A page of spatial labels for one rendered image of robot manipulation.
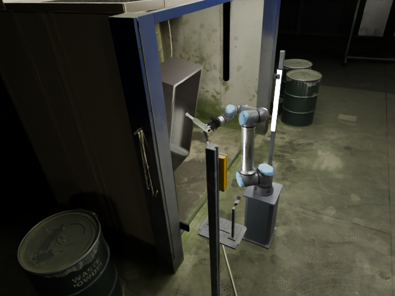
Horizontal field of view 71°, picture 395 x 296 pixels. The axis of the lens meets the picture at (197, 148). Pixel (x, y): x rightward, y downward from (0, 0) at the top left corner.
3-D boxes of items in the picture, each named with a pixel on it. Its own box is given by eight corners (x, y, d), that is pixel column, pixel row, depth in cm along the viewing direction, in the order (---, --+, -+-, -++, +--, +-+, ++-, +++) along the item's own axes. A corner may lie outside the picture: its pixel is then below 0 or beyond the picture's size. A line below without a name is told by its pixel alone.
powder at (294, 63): (315, 62, 527) (315, 61, 526) (305, 70, 492) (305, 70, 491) (288, 59, 555) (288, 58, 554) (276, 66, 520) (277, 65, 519)
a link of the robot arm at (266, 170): (275, 185, 260) (277, 171, 250) (257, 188, 258) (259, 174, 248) (268, 175, 272) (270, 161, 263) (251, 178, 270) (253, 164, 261)
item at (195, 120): (215, 144, 286) (210, 126, 273) (211, 146, 285) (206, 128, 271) (193, 127, 323) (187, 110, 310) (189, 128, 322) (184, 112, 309)
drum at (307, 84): (280, 113, 546) (285, 68, 498) (311, 115, 533) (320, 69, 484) (280, 127, 499) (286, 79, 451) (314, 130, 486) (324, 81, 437)
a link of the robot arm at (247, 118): (258, 188, 256) (261, 112, 220) (240, 191, 254) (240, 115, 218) (252, 179, 270) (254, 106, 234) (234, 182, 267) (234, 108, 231)
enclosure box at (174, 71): (139, 170, 326) (140, 73, 252) (166, 144, 370) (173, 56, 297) (164, 182, 316) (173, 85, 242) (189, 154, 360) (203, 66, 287)
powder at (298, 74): (286, 70, 497) (287, 69, 497) (318, 71, 485) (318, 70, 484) (287, 80, 454) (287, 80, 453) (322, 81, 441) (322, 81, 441)
